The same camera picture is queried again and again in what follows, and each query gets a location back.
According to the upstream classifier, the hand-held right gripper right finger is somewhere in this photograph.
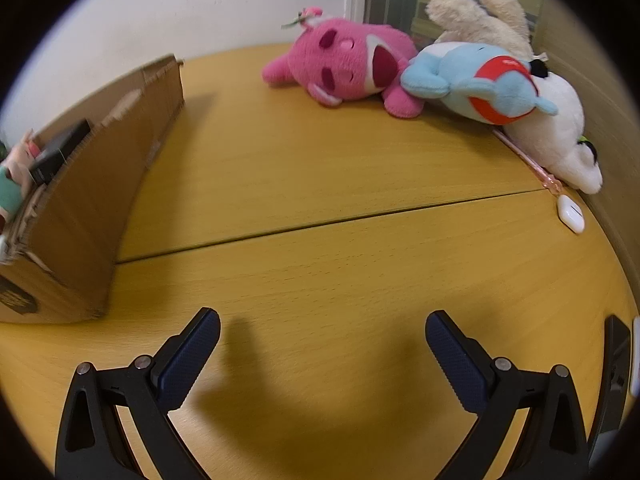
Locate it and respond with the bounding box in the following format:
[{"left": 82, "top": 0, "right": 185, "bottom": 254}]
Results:
[{"left": 424, "top": 310, "right": 592, "bottom": 480}]

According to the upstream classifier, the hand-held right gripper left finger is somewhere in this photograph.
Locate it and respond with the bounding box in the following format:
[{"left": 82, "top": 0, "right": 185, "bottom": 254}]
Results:
[{"left": 54, "top": 306, "right": 222, "bottom": 480}]

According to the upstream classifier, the brown cardboard box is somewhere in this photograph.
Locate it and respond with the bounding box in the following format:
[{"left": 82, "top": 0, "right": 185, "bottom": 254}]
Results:
[{"left": 0, "top": 54, "right": 185, "bottom": 325}]

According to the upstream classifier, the wooden desktop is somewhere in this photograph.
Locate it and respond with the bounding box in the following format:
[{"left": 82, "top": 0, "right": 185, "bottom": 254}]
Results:
[{"left": 0, "top": 42, "right": 640, "bottom": 480}]

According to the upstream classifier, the white object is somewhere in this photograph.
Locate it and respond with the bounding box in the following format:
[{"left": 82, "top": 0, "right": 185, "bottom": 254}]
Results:
[{"left": 631, "top": 316, "right": 640, "bottom": 396}]

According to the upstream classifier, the white earbuds case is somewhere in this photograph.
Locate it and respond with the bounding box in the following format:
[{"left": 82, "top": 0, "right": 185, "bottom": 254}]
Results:
[{"left": 556, "top": 194, "right": 586, "bottom": 235}]

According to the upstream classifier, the pink pen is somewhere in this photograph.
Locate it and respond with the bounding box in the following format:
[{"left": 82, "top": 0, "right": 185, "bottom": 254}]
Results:
[{"left": 492, "top": 129, "right": 566, "bottom": 196}]

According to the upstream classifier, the black adapter box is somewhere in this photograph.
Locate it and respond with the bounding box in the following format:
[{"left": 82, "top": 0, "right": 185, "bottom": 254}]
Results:
[{"left": 29, "top": 119, "right": 93, "bottom": 186}]

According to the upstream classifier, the pink and green plush toy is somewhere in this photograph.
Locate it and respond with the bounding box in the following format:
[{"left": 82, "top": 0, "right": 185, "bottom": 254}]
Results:
[{"left": 0, "top": 130, "right": 41, "bottom": 226}]

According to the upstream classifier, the white plush toy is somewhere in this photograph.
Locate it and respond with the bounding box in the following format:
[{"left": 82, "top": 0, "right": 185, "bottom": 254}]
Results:
[{"left": 500, "top": 52, "right": 603, "bottom": 195}]

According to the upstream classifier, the blue plush toy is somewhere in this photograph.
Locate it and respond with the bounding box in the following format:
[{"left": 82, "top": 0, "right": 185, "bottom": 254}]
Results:
[{"left": 400, "top": 42, "right": 558, "bottom": 126}]

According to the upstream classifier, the cream plush rabbit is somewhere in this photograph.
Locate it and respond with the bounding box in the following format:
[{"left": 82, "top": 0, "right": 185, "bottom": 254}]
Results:
[{"left": 425, "top": 0, "right": 536, "bottom": 61}]

